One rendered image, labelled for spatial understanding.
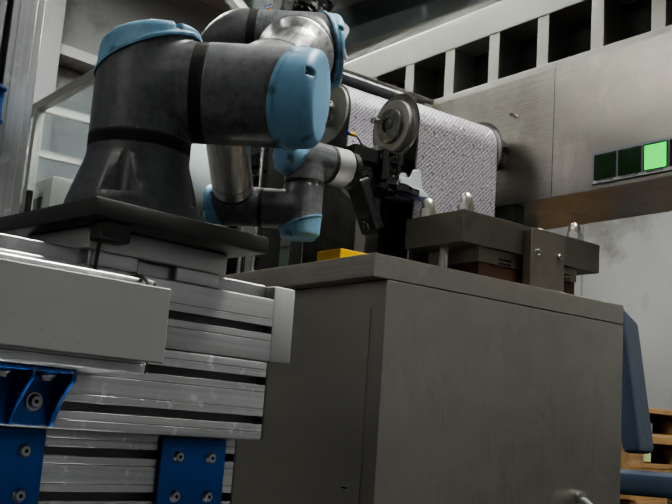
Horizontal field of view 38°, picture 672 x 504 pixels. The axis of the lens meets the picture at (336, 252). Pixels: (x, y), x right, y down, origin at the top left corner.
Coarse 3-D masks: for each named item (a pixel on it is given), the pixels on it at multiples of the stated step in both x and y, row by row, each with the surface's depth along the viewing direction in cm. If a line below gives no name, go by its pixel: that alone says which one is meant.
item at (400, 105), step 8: (392, 104) 209; (400, 104) 207; (408, 112) 205; (408, 120) 204; (376, 128) 212; (408, 128) 204; (376, 136) 212; (400, 136) 205; (408, 136) 205; (376, 144) 212; (384, 144) 209; (392, 144) 207; (400, 144) 205; (416, 144) 207; (408, 152) 208
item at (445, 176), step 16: (416, 160) 204; (432, 160) 206; (448, 160) 209; (464, 160) 212; (432, 176) 206; (448, 176) 209; (464, 176) 212; (480, 176) 215; (432, 192) 205; (448, 192) 208; (480, 192) 214; (416, 208) 202; (448, 208) 208; (480, 208) 214
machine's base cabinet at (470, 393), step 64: (320, 320) 174; (384, 320) 160; (448, 320) 169; (512, 320) 179; (576, 320) 190; (320, 384) 171; (384, 384) 159; (448, 384) 167; (512, 384) 177; (576, 384) 188; (256, 448) 183; (320, 448) 168; (384, 448) 157; (448, 448) 166; (512, 448) 176; (576, 448) 186
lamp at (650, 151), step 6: (654, 144) 194; (660, 144) 193; (648, 150) 195; (654, 150) 194; (660, 150) 193; (648, 156) 195; (654, 156) 194; (660, 156) 193; (648, 162) 195; (654, 162) 194; (660, 162) 193; (648, 168) 195
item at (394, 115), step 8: (384, 112) 210; (392, 112) 207; (400, 112) 207; (384, 120) 209; (392, 120) 207; (400, 120) 205; (384, 128) 209; (392, 128) 206; (400, 128) 205; (384, 136) 208; (392, 136) 206
